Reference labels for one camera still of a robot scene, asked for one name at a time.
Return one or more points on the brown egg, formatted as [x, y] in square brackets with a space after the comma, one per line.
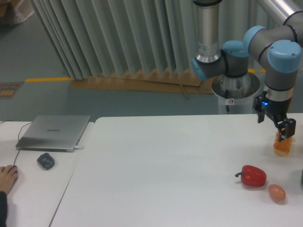
[276, 192]

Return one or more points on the red bell pepper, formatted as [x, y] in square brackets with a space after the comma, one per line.
[252, 176]

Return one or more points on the silver closed laptop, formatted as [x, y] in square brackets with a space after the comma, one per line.
[54, 133]

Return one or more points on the brown cardboard sheet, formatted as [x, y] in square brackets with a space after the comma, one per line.
[186, 83]

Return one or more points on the white usb plug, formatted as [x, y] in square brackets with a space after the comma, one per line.
[78, 148]

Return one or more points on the person's hand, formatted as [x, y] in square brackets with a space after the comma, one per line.
[7, 178]

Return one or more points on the cardboard box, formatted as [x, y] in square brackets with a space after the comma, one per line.
[3, 7]

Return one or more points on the dark sleeve forearm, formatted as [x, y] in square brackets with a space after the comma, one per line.
[3, 209]

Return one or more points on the clear plastic bag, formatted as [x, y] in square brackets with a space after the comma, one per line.
[18, 11]

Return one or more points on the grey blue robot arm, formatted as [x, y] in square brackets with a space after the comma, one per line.
[277, 50]

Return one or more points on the black small controller device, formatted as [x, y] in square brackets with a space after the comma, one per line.
[46, 161]

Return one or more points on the orange bread loaf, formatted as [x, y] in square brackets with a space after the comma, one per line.
[282, 148]

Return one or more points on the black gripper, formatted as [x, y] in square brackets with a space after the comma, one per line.
[276, 111]

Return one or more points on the pale green folding curtain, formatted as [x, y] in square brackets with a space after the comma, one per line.
[114, 36]

